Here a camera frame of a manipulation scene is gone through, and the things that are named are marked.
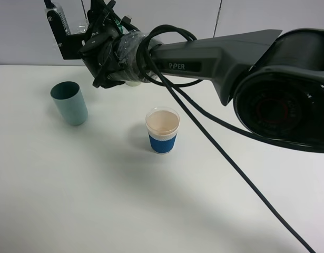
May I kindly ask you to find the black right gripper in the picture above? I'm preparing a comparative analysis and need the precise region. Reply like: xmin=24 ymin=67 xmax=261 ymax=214
xmin=78 ymin=25 xmax=125 ymax=89

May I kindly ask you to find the teal plastic cup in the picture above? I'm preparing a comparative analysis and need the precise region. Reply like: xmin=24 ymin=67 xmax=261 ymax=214
xmin=50 ymin=81 xmax=88 ymax=126

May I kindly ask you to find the clear bottle green label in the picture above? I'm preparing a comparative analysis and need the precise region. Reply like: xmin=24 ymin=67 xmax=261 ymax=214
xmin=76 ymin=24 xmax=87 ymax=34

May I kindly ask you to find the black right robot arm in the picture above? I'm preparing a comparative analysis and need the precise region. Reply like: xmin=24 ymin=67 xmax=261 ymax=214
xmin=78 ymin=25 xmax=324 ymax=153

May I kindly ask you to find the pale green plastic cup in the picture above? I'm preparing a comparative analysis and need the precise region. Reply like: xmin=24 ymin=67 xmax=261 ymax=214
xmin=125 ymin=81 xmax=141 ymax=87

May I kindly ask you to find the blue sleeved glass cup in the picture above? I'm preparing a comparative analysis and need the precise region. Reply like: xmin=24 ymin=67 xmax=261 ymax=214
xmin=145 ymin=107 xmax=180 ymax=154

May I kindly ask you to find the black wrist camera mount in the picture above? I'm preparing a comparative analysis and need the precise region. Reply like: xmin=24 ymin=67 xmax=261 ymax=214
xmin=44 ymin=0 xmax=85 ymax=60

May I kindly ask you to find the black camera cable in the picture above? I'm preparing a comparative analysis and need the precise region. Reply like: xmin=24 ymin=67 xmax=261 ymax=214
xmin=136 ymin=24 xmax=316 ymax=253

